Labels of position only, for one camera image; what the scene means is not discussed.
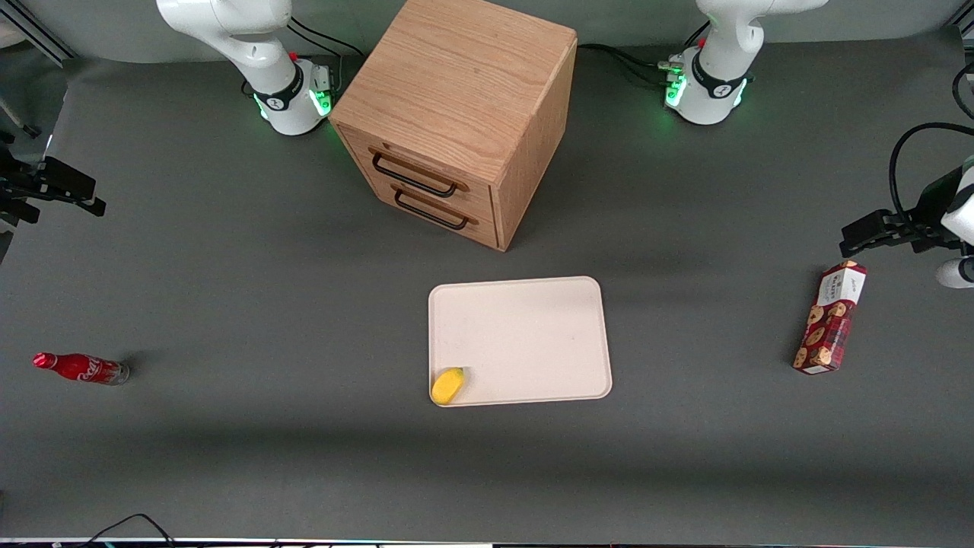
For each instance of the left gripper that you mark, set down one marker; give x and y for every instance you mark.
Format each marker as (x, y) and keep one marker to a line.
(933, 213)

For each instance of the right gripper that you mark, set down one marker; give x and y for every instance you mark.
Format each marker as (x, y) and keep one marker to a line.
(17, 185)

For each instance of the red coke bottle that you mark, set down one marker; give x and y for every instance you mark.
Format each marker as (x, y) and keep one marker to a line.
(80, 368)

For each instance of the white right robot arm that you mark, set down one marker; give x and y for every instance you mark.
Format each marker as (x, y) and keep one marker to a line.
(259, 46)

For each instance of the beige plastic tray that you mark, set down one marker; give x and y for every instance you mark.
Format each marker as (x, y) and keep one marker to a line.
(525, 335)

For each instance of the red cookie box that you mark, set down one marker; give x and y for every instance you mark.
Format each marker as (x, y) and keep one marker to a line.
(829, 320)

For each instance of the wooden drawer front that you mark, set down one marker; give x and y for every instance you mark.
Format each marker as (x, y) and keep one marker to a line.
(449, 221)
(426, 164)

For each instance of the wooden drawer cabinet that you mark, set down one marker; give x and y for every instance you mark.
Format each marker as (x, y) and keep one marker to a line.
(464, 84)

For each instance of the yellow toy lemon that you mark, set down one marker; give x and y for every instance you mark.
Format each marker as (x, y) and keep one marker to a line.
(447, 386)

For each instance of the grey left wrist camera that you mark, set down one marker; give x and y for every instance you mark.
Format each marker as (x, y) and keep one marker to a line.
(955, 273)

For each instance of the aluminium frame profile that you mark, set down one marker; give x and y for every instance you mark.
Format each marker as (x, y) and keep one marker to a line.
(34, 30)

